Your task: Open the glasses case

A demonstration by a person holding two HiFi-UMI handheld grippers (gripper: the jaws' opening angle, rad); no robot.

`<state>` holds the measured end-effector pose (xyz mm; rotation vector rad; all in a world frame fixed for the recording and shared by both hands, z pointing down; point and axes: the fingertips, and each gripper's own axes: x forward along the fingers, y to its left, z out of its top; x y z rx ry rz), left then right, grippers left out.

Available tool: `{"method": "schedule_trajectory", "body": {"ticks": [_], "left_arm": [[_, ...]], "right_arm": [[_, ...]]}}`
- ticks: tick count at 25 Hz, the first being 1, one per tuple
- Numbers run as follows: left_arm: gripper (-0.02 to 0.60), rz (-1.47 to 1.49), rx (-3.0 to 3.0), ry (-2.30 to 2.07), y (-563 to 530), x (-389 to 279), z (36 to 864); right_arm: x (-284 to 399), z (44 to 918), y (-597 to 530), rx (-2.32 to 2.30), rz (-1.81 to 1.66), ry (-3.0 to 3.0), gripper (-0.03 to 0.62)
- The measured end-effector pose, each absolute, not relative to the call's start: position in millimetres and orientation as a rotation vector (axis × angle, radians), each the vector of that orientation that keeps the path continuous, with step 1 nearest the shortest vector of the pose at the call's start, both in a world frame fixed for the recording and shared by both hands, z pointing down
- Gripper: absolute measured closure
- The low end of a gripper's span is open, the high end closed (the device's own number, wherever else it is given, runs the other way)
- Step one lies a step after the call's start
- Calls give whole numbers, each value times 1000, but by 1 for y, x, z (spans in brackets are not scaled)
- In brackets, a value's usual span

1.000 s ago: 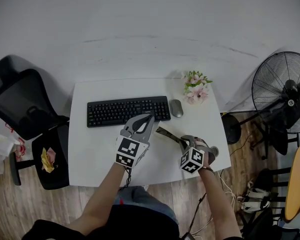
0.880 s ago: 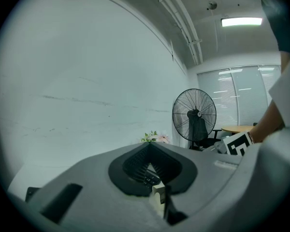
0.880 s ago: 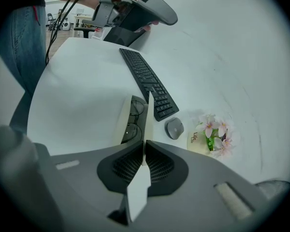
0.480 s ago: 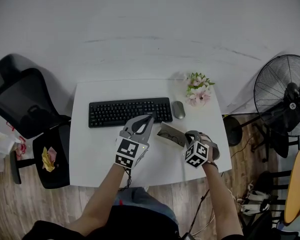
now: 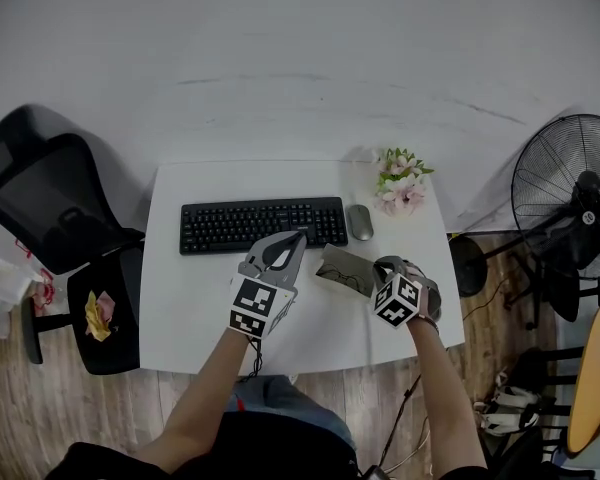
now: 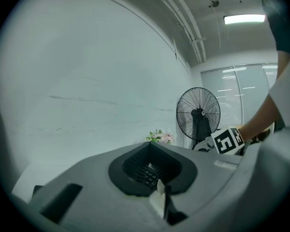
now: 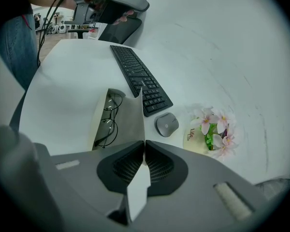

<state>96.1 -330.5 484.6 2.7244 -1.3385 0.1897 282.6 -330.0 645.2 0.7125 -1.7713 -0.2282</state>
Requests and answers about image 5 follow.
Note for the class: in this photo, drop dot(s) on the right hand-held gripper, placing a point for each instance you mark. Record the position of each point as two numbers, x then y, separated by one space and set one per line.
397 300

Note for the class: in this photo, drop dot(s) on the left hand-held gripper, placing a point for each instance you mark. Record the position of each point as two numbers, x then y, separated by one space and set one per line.
252 303

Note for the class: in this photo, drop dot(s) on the small beige notepad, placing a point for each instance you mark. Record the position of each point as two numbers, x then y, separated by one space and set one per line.
350 260

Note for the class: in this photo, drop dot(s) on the person's right forearm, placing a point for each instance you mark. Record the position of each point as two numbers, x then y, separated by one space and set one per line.
445 398

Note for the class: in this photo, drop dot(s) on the person's left forearm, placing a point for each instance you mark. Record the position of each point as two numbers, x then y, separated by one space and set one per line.
200 398

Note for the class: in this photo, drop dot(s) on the person's right hand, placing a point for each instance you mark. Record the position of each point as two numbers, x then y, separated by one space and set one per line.
420 274

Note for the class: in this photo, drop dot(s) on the black keyboard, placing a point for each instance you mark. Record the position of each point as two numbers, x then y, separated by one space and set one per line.
240 223

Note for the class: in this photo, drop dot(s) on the grey computer mouse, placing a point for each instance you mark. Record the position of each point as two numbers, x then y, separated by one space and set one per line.
360 222

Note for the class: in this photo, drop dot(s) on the pink and white flower bouquet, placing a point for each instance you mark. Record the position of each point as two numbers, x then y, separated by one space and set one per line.
402 188

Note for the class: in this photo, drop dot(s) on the crumpled pink paper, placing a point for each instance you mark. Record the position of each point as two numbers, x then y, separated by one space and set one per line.
107 305

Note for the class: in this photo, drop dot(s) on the white and black headset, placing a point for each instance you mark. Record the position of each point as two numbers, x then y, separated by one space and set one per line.
510 408

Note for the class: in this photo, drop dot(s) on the crumpled yellow paper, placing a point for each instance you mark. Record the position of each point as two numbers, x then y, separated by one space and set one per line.
96 320

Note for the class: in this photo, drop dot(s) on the person's black shirt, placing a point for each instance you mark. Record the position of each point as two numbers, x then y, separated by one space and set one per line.
260 453

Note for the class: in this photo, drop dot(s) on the black standing fan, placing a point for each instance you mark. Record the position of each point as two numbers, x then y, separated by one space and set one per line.
587 215

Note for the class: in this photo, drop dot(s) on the black fabric chair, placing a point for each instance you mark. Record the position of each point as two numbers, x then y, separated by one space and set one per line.
515 455

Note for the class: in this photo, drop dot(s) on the red and white plastic bag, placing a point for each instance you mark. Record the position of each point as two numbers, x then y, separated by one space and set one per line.
42 293

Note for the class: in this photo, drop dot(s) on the black mesh office chair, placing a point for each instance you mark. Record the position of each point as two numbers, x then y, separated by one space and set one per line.
45 208

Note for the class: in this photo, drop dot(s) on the round wooden table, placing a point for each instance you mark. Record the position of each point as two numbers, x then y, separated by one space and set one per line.
597 383

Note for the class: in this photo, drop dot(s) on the clear plastic container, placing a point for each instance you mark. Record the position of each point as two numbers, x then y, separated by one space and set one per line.
9 283

